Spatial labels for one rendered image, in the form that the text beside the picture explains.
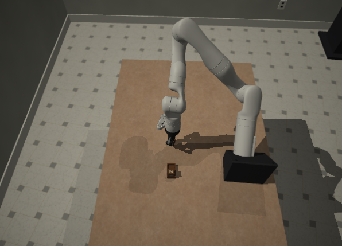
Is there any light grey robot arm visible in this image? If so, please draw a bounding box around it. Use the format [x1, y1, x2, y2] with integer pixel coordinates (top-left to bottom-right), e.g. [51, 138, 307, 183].
[157, 18, 262, 157]

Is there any brown wooden tray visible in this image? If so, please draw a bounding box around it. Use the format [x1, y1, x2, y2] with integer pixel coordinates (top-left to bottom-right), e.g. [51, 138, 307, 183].
[167, 163, 176, 178]

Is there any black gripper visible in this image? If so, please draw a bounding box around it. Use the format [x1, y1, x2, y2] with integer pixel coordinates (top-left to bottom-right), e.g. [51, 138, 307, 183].
[165, 128, 180, 146]

